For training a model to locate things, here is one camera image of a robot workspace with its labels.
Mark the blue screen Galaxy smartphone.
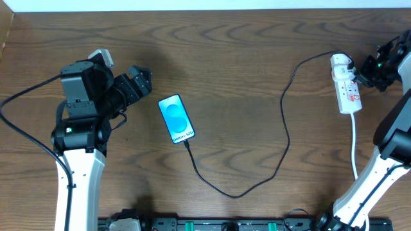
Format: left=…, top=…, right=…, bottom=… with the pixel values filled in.
left=158, top=94, right=195, bottom=144

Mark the black USB charging cable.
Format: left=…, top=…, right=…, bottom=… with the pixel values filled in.
left=182, top=49, right=355, bottom=199

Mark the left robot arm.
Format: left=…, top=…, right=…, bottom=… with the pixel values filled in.
left=51, top=60, right=152, bottom=230

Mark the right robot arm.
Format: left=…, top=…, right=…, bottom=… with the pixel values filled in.
left=314, top=30, right=410, bottom=230

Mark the white USB charger plug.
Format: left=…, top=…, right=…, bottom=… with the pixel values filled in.
left=330, top=53, right=356, bottom=82

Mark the white power strip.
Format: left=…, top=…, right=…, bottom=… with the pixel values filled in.
left=331, top=65, right=362, bottom=114

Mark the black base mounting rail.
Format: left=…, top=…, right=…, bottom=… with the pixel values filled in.
left=96, top=209, right=394, bottom=231

